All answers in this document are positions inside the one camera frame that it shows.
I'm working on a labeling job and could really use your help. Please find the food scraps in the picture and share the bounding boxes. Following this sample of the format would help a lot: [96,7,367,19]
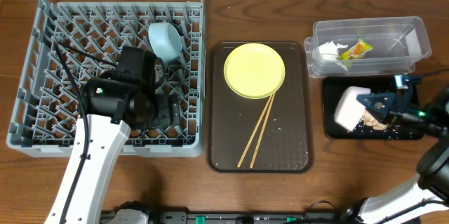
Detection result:
[361,110,388,131]

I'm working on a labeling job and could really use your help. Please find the pink bowl with food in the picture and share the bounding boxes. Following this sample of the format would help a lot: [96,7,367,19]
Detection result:
[334,86,371,131]

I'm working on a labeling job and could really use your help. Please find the light blue bowl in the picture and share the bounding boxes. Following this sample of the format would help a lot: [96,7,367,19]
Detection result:
[148,22,182,64]

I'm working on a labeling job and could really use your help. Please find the yellow orange snack wrapper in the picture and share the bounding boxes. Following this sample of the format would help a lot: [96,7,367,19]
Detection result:
[339,39,373,60]

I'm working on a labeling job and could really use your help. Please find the white tissue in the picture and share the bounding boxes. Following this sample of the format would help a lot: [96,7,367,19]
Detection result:
[318,41,348,71]

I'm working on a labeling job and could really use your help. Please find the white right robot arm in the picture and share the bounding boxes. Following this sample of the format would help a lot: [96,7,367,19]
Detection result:
[334,74,448,223]

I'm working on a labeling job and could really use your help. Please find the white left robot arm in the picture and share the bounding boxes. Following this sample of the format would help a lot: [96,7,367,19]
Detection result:
[46,46,180,223]

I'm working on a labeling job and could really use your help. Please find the clear plastic waste bin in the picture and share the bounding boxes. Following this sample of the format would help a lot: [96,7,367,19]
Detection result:
[304,16,431,78]

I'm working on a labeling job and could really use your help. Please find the grey dishwasher rack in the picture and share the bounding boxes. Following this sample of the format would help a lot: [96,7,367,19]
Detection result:
[6,0,206,157]

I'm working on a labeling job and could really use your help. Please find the black plastic tray bin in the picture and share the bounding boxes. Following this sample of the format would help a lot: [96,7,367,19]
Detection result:
[322,77,424,140]

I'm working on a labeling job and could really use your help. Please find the dark brown serving tray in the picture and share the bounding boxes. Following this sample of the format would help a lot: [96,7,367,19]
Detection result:
[207,41,314,173]

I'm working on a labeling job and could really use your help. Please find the wooden chopstick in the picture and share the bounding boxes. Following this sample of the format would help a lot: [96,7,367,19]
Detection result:
[250,93,276,169]
[237,94,274,168]

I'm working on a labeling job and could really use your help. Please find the yellow plate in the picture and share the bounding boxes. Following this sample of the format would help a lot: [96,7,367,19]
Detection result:
[223,43,286,99]

